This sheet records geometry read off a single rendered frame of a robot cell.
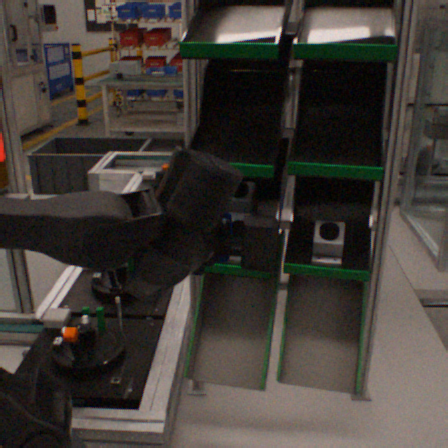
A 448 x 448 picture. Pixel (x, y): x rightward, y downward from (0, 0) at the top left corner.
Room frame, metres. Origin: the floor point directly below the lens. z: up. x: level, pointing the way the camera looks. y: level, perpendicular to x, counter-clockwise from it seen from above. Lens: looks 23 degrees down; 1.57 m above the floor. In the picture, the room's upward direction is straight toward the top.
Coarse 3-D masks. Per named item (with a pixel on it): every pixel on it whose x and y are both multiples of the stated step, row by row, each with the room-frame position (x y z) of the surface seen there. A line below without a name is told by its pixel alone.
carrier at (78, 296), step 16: (80, 272) 1.11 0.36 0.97; (96, 272) 1.11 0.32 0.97; (128, 272) 1.08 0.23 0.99; (80, 288) 1.03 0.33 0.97; (96, 288) 1.00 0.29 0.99; (112, 288) 0.99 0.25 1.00; (64, 304) 0.96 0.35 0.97; (80, 304) 0.96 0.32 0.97; (96, 304) 0.96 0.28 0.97; (112, 304) 0.96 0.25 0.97; (128, 304) 0.96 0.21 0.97; (144, 304) 0.96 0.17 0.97; (160, 304) 0.96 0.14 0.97
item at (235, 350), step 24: (216, 288) 0.80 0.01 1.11; (240, 288) 0.79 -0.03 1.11; (264, 288) 0.79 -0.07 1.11; (216, 312) 0.77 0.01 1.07; (240, 312) 0.76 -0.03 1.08; (264, 312) 0.76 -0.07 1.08; (192, 336) 0.71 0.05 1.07; (216, 336) 0.74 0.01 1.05; (240, 336) 0.73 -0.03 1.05; (264, 336) 0.73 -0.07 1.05; (192, 360) 0.70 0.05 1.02; (216, 360) 0.71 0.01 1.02; (240, 360) 0.70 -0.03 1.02; (264, 360) 0.67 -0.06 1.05; (240, 384) 0.68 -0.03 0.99; (264, 384) 0.64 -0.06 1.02
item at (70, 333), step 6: (72, 324) 0.74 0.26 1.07; (78, 324) 0.74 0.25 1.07; (66, 330) 0.72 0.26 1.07; (72, 330) 0.72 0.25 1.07; (66, 336) 0.71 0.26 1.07; (72, 336) 0.71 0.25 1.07; (72, 342) 0.72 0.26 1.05; (78, 342) 0.73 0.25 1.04; (72, 348) 0.72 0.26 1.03; (78, 348) 0.72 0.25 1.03; (78, 354) 0.73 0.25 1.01
